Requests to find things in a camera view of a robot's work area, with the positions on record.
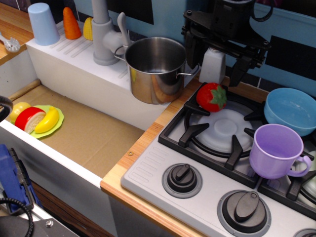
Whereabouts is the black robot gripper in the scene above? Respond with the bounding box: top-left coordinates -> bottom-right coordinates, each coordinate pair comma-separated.
182,0 -> 271,87

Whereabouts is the red toy strawberry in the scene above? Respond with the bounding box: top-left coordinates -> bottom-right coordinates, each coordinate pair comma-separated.
196,82 -> 227,112

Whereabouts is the stainless steel pot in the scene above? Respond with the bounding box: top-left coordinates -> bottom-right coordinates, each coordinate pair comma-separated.
114,37 -> 199,104

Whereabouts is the white salt shaker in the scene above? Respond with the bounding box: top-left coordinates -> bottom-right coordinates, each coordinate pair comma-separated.
199,47 -> 226,84

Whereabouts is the black stove grate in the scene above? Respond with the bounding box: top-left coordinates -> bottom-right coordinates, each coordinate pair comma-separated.
158,91 -> 266,188

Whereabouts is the blue plastic bowl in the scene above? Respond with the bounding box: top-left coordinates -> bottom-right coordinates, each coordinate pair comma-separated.
264,88 -> 316,137

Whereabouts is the purple plastic cup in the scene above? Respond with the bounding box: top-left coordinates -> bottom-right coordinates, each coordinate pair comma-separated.
249,124 -> 312,180

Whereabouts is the grey toy faucet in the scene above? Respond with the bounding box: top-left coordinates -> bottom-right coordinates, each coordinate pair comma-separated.
92,0 -> 131,66

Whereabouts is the grey toy stove top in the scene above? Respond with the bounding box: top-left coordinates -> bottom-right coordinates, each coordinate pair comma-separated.
120,82 -> 316,237

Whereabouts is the small black stove knob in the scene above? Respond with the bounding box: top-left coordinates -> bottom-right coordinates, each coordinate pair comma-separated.
162,163 -> 202,199

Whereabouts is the yellow toy corn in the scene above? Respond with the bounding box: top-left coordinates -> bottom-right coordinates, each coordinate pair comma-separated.
82,17 -> 93,41

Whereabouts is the brown cardboard sheet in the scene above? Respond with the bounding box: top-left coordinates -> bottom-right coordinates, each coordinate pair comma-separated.
9,85 -> 144,178

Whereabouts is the orange toy carrot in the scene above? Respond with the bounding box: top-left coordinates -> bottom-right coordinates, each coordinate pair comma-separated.
63,7 -> 81,40

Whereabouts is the large black stove knob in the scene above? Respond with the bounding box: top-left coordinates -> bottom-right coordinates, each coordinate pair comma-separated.
217,190 -> 272,237

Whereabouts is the light blue plastic cup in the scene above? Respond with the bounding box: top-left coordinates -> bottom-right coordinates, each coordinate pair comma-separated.
28,2 -> 60,46

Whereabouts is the yellow toy banana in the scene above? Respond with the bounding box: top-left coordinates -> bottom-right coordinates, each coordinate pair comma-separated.
34,107 -> 59,133

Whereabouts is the red toy apple slice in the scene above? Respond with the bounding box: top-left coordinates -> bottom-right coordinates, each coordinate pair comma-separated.
14,107 -> 46,134

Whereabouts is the white slotted spoon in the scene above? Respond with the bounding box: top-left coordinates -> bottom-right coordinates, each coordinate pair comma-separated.
0,34 -> 21,53

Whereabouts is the yellow toy lemon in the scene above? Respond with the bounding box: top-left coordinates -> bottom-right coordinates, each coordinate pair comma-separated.
9,102 -> 31,123

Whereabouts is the blue clamp device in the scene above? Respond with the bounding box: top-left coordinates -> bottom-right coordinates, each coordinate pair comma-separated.
0,144 -> 42,210

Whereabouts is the black braided cable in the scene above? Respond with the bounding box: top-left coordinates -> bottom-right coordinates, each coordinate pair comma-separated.
0,197 -> 35,237

